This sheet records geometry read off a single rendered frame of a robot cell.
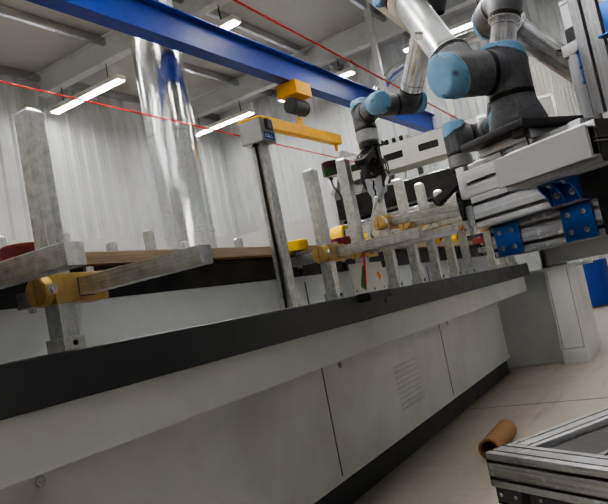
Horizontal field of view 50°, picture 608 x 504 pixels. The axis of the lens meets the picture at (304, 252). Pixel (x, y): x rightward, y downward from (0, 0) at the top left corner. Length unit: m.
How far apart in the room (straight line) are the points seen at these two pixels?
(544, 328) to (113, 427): 3.86
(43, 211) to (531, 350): 4.02
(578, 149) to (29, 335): 1.16
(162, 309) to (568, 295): 3.36
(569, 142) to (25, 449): 1.17
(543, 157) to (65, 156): 9.88
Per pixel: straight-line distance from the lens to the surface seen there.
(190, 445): 1.69
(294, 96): 7.58
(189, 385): 1.39
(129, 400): 1.27
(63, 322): 1.17
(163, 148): 6.42
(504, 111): 1.78
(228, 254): 1.84
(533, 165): 1.55
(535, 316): 4.78
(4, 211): 10.12
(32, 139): 1.22
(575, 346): 4.64
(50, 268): 0.85
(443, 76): 1.74
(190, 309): 1.74
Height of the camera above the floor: 0.70
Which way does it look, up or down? 5 degrees up
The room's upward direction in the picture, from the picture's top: 11 degrees counter-clockwise
